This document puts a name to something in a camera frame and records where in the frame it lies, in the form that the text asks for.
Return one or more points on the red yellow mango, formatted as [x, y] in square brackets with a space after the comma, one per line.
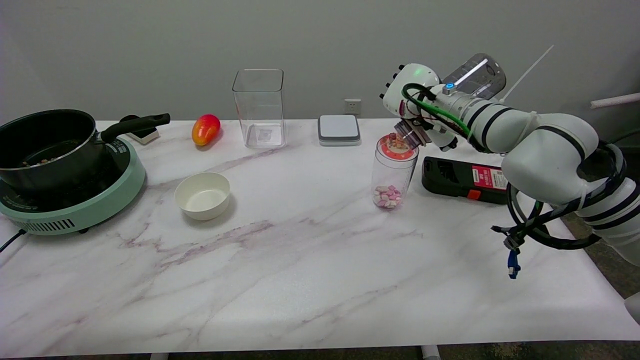
[205, 130]

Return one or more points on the grey white square lid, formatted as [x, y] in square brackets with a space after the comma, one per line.
[339, 129]

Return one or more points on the white wall socket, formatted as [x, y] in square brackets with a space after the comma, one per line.
[352, 106]

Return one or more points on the white horizontal tube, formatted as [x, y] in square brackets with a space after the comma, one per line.
[615, 100]

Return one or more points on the black device with red label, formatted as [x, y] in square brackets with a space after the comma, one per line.
[450, 177]

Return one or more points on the clear jar with dark rim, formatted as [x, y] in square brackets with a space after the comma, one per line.
[480, 75]

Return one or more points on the clear cup with red funnel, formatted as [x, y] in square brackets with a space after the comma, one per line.
[394, 167]

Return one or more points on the white bowl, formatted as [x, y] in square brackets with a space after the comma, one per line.
[202, 197]

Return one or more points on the clear square plastic container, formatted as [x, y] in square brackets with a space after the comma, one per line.
[259, 115]

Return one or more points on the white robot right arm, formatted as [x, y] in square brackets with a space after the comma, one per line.
[545, 155]

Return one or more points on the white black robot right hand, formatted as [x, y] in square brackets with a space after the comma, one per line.
[412, 80]

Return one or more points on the mint green induction cooker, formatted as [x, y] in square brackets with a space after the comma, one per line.
[95, 205]

